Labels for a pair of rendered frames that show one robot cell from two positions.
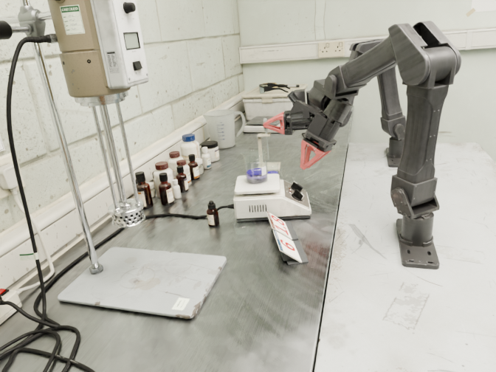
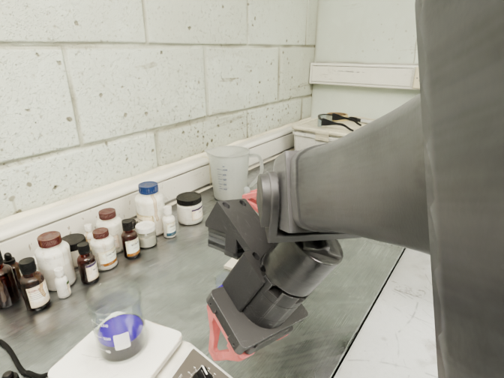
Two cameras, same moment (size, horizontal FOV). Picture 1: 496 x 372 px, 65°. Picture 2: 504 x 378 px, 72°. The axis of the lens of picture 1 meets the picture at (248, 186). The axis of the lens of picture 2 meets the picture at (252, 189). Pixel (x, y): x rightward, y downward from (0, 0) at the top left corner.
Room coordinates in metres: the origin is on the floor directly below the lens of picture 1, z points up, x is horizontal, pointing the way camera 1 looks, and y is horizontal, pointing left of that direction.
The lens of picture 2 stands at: (0.72, -0.29, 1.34)
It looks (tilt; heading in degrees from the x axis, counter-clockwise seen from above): 22 degrees down; 18
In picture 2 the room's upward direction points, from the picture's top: straight up
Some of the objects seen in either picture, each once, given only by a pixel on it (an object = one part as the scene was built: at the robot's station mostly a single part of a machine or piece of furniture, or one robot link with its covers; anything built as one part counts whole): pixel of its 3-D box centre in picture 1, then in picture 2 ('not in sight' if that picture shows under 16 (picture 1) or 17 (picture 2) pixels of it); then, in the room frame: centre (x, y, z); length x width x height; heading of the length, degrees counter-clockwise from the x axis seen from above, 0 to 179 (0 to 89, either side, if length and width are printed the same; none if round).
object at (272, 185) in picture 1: (257, 183); (119, 354); (0.98, -0.03, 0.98); 0.12 x 0.12 x 0.01; 85
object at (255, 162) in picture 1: (255, 167); (117, 322); (0.99, -0.02, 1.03); 0.07 x 0.06 x 0.08; 84
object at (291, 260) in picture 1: (290, 245); not in sight; (0.75, -0.08, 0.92); 0.09 x 0.06 x 0.04; 4
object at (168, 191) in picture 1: (165, 188); (32, 283); (1.09, 0.25, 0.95); 0.04 x 0.04 x 0.10
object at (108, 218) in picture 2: (176, 165); (109, 230); (1.30, 0.24, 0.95); 0.06 x 0.06 x 0.10
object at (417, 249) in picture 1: (416, 227); not in sight; (0.75, -0.36, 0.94); 0.20 x 0.07 x 0.08; 162
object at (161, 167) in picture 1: (164, 179); (55, 259); (1.16, 0.26, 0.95); 0.06 x 0.06 x 0.11
